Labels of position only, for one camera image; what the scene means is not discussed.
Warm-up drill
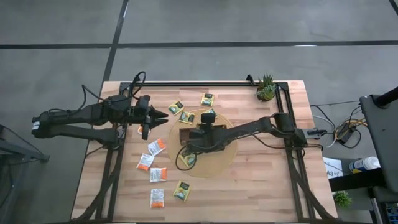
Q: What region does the grey metal stand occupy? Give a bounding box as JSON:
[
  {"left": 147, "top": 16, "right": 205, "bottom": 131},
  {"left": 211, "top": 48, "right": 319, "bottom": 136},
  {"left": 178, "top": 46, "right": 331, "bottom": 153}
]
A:
[{"left": 0, "top": 124, "right": 50, "bottom": 224}]

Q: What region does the dark grey desk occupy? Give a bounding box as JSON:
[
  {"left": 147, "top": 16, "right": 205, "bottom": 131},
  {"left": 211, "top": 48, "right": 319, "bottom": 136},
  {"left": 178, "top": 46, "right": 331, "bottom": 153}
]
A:
[{"left": 359, "top": 93, "right": 398, "bottom": 194}]

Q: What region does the black desk pole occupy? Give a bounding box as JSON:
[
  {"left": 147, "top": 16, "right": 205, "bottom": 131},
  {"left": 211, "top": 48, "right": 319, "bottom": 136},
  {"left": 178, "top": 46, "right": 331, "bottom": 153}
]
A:
[{"left": 373, "top": 86, "right": 398, "bottom": 108}]

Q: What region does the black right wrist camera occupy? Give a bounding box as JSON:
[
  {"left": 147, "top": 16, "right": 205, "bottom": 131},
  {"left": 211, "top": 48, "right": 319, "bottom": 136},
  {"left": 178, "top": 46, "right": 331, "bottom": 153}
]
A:
[{"left": 200, "top": 112, "right": 216, "bottom": 125}]

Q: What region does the white cable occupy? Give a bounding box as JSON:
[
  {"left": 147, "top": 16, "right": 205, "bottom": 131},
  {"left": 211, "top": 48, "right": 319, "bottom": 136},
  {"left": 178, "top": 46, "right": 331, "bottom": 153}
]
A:
[{"left": 312, "top": 114, "right": 338, "bottom": 149}]

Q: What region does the black power adapter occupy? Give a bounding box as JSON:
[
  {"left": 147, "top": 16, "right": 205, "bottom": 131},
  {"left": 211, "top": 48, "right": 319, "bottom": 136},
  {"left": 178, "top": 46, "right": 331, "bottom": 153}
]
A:
[{"left": 337, "top": 126, "right": 355, "bottom": 144}]

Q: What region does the round woven placemat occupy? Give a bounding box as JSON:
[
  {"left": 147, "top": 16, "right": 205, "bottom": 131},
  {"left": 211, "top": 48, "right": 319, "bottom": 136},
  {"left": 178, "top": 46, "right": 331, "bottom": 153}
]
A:
[{"left": 167, "top": 108, "right": 239, "bottom": 178}]

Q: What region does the small green artificial plant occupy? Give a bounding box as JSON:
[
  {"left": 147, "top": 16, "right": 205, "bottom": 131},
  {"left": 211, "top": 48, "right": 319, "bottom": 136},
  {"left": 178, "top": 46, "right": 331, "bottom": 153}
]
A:
[{"left": 333, "top": 190, "right": 353, "bottom": 208}]

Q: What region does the wooden three-compartment tea box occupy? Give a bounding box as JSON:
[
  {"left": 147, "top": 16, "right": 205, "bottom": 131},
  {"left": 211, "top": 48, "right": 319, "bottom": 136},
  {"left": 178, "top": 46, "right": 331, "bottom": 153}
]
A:
[{"left": 179, "top": 123, "right": 228, "bottom": 149}]

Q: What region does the white wipes canister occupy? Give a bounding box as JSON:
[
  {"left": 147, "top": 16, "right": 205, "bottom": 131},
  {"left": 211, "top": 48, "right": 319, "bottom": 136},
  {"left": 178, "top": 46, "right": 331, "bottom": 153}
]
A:
[{"left": 348, "top": 156, "right": 381, "bottom": 174}]

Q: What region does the white paper sheet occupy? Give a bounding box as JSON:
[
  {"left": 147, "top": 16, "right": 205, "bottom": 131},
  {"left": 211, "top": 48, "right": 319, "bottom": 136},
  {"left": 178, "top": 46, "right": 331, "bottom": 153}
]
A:
[{"left": 322, "top": 157, "right": 344, "bottom": 180}]

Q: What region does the potted succulent plant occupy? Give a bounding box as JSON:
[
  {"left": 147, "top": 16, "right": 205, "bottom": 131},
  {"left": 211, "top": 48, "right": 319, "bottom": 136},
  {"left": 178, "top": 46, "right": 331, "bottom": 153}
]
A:
[{"left": 255, "top": 73, "right": 277, "bottom": 103}]

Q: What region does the colourful keyboard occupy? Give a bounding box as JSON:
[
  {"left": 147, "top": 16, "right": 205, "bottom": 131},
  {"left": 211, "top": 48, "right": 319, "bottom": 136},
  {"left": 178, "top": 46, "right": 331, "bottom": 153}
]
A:
[{"left": 384, "top": 202, "right": 398, "bottom": 224}]

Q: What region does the yellow floor cable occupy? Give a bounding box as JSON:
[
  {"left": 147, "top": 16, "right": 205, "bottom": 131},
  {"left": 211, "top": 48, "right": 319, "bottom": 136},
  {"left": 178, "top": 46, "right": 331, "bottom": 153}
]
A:
[{"left": 334, "top": 119, "right": 368, "bottom": 139}]

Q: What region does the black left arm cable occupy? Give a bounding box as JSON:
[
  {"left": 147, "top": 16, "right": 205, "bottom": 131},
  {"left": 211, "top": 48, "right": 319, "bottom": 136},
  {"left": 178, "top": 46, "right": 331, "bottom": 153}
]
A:
[{"left": 81, "top": 70, "right": 147, "bottom": 103}]

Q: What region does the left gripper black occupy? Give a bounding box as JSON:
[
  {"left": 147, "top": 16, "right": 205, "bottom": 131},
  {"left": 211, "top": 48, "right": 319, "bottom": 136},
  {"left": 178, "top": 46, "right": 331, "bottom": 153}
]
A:
[{"left": 125, "top": 95, "right": 169, "bottom": 130}]

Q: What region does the black shelf bar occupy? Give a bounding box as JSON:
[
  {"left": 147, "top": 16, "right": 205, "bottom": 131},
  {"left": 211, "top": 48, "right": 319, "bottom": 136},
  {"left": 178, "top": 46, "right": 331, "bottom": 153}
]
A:
[{"left": 328, "top": 167, "right": 388, "bottom": 192}]

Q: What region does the black table clamp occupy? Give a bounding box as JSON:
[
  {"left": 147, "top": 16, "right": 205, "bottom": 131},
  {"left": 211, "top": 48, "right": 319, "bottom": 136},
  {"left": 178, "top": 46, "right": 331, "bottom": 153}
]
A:
[{"left": 306, "top": 129, "right": 328, "bottom": 139}]

